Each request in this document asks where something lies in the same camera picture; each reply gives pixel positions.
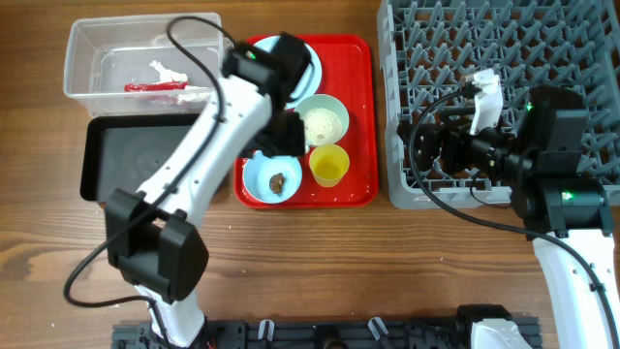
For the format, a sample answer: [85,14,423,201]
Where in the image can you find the red snack wrapper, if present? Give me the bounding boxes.
[124,81,188,92]

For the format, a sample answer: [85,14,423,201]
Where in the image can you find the red serving tray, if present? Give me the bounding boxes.
[233,34,380,210]

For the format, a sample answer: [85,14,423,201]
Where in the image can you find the yellow cup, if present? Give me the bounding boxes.
[309,144,350,188]

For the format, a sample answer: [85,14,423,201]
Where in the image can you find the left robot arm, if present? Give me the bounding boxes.
[105,33,311,348]

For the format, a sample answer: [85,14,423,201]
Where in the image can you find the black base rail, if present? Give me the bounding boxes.
[110,317,543,349]

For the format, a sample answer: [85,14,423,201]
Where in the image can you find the cooked white rice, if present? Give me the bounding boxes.
[302,108,344,146]

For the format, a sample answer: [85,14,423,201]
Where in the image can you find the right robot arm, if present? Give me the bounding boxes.
[408,85,619,348]

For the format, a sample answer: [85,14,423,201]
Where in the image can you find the brown food scrap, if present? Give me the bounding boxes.
[269,173,286,195]

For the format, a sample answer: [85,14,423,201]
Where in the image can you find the small light blue bowl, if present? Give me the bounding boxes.
[242,151,302,205]

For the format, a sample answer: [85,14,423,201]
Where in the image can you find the grey dishwasher rack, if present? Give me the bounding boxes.
[377,0,619,209]

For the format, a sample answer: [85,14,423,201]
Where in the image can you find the clear plastic bin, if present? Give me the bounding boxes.
[63,13,231,117]

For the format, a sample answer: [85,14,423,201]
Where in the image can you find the green bowl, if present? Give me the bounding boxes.
[294,94,350,143]

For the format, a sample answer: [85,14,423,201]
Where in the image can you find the black waste tray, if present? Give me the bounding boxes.
[79,113,198,203]

